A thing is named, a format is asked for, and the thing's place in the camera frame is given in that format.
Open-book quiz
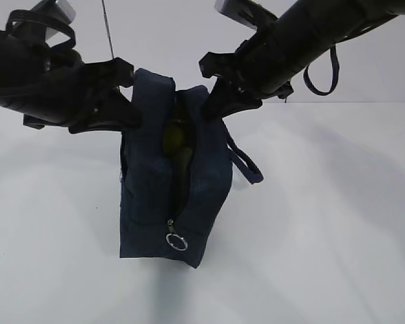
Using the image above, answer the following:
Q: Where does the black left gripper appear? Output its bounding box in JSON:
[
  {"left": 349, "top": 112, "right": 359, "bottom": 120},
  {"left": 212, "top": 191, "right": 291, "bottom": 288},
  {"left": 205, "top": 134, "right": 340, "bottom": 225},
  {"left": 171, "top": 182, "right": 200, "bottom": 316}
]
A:
[{"left": 6, "top": 36, "right": 142, "bottom": 134}]

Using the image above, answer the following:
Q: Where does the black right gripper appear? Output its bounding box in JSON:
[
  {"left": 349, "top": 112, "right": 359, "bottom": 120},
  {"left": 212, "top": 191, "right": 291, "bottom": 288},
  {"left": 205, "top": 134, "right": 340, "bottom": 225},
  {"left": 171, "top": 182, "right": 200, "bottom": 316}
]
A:
[{"left": 198, "top": 20, "right": 311, "bottom": 119}]

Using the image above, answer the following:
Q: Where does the yellow lemon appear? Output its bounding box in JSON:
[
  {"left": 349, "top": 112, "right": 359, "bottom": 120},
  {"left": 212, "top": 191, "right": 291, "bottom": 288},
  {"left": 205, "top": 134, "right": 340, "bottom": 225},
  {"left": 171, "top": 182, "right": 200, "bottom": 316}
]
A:
[{"left": 163, "top": 119, "right": 185, "bottom": 157}]

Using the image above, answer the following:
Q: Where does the navy blue fabric bag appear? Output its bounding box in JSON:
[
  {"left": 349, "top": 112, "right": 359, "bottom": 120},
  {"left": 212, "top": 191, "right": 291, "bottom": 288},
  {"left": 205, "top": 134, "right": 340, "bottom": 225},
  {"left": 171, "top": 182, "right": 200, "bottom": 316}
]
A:
[{"left": 119, "top": 68, "right": 263, "bottom": 268}]

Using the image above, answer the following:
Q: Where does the green cucumber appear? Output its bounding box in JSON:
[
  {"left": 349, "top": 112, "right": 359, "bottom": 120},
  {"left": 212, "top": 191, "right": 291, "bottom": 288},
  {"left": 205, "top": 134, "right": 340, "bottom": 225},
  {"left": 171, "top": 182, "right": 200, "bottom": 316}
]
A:
[{"left": 170, "top": 91, "right": 189, "bottom": 124}]

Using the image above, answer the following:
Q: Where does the green lidded glass container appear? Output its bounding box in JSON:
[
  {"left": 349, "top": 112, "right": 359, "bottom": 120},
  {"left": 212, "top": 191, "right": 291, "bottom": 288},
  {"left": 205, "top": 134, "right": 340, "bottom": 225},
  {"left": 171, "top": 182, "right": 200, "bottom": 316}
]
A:
[{"left": 174, "top": 147, "right": 193, "bottom": 190}]

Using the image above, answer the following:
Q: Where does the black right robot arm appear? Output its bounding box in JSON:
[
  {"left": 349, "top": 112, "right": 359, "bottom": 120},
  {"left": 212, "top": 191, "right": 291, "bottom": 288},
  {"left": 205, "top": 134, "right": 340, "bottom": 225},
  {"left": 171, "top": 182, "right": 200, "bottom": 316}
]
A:
[{"left": 199, "top": 0, "right": 405, "bottom": 120}]

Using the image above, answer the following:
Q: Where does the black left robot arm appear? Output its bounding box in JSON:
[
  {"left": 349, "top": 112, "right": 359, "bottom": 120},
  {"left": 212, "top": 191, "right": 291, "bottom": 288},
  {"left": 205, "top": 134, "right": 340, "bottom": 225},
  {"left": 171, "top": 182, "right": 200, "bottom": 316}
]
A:
[{"left": 0, "top": 23, "right": 142, "bottom": 134}]

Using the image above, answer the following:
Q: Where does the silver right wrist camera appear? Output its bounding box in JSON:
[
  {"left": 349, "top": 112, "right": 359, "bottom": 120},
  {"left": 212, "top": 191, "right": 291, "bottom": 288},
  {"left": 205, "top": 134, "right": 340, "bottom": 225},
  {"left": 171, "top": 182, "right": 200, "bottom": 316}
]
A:
[{"left": 215, "top": 0, "right": 257, "bottom": 30}]

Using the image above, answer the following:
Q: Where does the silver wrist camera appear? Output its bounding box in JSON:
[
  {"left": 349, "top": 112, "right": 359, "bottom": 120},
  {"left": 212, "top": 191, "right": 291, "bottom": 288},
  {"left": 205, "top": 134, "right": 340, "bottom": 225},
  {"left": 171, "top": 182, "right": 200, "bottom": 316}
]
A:
[
  {"left": 29, "top": 1, "right": 76, "bottom": 49},
  {"left": 215, "top": 0, "right": 257, "bottom": 30}
]

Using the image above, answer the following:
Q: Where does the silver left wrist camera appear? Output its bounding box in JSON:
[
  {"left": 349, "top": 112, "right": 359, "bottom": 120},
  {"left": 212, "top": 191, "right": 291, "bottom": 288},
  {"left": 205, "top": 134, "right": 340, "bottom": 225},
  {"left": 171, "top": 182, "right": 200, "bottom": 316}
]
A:
[{"left": 29, "top": 1, "right": 76, "bottom": 49}]

